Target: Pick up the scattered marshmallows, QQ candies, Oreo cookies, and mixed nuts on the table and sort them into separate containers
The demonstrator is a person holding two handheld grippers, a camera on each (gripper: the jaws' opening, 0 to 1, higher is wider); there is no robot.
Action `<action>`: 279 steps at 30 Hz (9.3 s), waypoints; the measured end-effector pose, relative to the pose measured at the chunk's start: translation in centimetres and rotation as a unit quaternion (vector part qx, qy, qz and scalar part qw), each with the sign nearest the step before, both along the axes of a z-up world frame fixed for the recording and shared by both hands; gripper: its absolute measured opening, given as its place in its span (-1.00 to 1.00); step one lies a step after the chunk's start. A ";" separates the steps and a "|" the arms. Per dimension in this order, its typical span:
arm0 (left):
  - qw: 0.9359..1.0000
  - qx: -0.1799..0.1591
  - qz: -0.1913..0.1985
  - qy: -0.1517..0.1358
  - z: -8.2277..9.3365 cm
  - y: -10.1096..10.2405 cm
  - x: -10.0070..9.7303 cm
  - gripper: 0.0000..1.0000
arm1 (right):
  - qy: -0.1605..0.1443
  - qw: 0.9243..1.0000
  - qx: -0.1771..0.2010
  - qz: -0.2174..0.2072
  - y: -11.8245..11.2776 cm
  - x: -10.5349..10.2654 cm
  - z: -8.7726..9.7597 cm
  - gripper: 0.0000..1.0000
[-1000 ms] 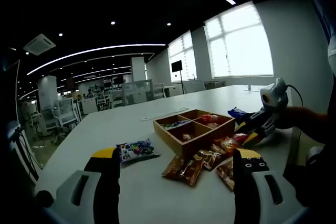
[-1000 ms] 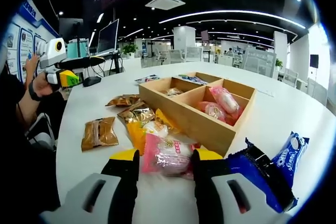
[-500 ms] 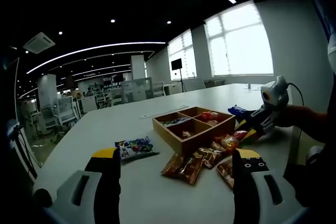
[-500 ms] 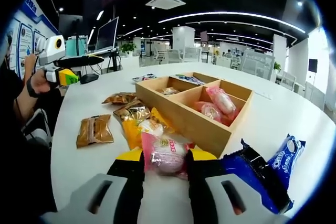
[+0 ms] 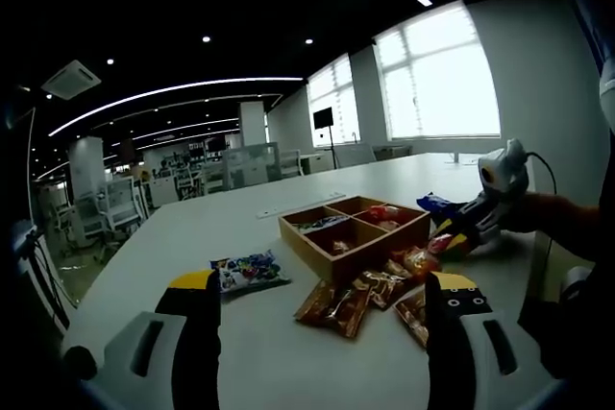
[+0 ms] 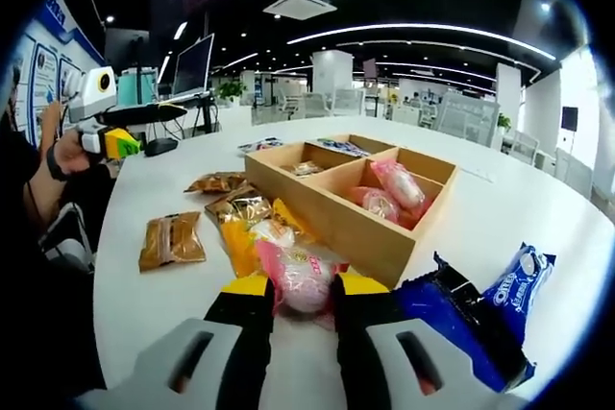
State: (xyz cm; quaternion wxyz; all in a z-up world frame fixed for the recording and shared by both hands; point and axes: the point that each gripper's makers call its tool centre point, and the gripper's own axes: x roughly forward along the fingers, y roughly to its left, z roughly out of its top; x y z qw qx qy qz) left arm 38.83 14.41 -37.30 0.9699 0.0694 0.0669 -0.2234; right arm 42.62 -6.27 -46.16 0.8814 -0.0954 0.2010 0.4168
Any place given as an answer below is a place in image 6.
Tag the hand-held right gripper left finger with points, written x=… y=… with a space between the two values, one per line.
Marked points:
x=240 y=347

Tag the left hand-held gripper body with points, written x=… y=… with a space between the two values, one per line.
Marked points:
x=89 y=95

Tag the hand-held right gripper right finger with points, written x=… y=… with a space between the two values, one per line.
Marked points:
x=355 y=347

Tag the pink marshmallow packet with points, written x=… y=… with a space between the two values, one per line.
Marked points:
x=399 y=184
x=379 y=203
x=302 y=280

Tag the dark blue cookie pack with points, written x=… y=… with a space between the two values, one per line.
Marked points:
x=432 y=299

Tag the orange marshmallow packet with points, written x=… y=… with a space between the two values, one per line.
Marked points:
x=238 y=247

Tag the wooden divided container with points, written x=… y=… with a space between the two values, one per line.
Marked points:
x=327 y=218

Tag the blue cookie pack white print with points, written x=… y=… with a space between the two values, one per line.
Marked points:
x=521 y=280

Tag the person's left hand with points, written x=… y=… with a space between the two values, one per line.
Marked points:
x=72 y=155

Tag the teal panel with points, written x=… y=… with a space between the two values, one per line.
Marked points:
x=137 y=88

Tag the black monitor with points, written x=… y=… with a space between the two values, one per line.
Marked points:
x=127 y=47

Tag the black wristband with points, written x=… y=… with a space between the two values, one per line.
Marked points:
x=55 y=167

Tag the black laptop stand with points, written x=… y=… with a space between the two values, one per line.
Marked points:
x=206 y=114

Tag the silver laptop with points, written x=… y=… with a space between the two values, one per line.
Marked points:
x=192 y=69

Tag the large potted plant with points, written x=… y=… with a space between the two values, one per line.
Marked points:
x=231 y=89

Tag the person's black shirt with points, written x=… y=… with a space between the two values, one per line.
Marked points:
x=19 y=261

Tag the ceiling air conditioner unit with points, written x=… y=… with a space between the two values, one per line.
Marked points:
x=300 y=4

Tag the white cabinet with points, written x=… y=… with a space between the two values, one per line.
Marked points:
x=406 y=114

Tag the frosted desk partition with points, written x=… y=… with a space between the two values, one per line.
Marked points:
x=466 y=117

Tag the small potted plant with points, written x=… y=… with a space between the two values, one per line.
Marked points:
x=503 y=122

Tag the curved ceiling light strip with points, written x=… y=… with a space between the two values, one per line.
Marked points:
x=423 y=26

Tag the narrow bright window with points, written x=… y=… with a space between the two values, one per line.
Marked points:
x=588 y=93

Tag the blue white wall poster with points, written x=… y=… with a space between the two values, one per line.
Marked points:
x=43 y=74

